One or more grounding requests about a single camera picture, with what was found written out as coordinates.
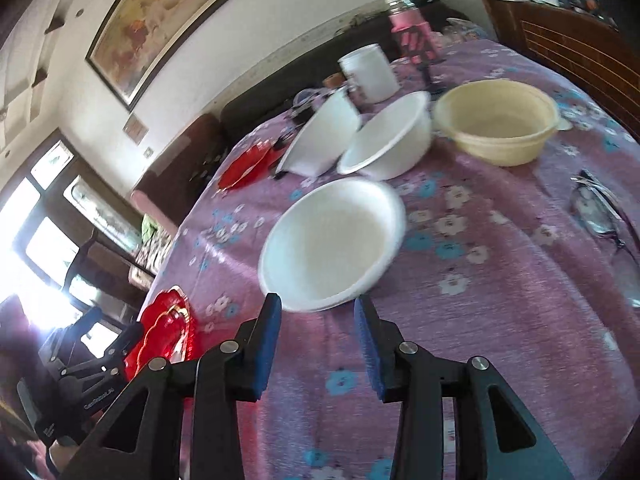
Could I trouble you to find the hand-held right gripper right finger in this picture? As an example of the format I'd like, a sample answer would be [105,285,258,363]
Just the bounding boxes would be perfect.
[354,294,576,480]

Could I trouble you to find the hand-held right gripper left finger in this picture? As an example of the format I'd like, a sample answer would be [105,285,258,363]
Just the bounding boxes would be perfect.
[60,292,283,480]

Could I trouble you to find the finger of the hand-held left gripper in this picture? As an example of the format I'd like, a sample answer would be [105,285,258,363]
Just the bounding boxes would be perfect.
[47,306,104,361]
[60,321,146,386]

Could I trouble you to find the red plate with gold rim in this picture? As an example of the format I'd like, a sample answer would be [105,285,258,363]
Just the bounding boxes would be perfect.
[123,286,197,381]
[218,142,288,191]

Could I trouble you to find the large white bowl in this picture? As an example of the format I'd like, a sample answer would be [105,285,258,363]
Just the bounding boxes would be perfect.
[257,178,407,313]

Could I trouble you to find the cream plastic bowl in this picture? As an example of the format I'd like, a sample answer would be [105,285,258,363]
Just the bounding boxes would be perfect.
[432,79,561,167]

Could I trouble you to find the person's left forearm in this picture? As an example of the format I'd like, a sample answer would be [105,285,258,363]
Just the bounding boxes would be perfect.
[47,440,77,478]

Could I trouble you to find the dark wooden chair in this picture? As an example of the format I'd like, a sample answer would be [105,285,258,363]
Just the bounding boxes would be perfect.
[67,230,131,311]

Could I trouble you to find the dark framed glass door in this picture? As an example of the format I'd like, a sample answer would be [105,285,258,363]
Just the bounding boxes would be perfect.
[0,127,146,356]

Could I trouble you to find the patterned cloth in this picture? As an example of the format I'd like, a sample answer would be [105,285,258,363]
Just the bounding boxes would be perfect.
[137,215,176,281]

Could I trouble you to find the pink cushion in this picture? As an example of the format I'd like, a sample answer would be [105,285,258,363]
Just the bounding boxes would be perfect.
[131,190,176,231]

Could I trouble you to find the purple floral tablecloth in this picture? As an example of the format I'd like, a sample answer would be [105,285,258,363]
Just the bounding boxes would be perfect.
[135,37,640,480]

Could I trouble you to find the brown armchair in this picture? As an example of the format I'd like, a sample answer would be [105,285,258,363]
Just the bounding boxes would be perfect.
[131,112,231,231]

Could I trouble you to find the small dark object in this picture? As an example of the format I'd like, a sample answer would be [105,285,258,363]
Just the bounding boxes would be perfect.
[290,90,317,123]

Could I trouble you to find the black sofa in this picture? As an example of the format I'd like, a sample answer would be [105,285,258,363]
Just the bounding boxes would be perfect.
[220,0,473,151]

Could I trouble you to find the eyeglasses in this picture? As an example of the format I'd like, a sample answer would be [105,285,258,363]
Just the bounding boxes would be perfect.
[570,169,640,308]

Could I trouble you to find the white mug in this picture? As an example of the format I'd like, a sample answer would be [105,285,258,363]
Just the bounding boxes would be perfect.
[338,44,401,105]

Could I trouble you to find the framed painting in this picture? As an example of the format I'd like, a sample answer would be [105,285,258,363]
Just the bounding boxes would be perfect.
[85,0,276,112]

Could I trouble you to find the pink patterned bottle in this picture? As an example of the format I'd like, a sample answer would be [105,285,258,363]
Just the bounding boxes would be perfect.
[385,0,448,93]

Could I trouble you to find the clear plastic bag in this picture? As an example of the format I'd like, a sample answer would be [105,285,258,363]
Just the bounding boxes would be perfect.
[440,17,482,47]

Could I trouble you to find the brown wall plate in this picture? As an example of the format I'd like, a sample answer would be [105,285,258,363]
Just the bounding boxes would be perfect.
[122,115,150,142]

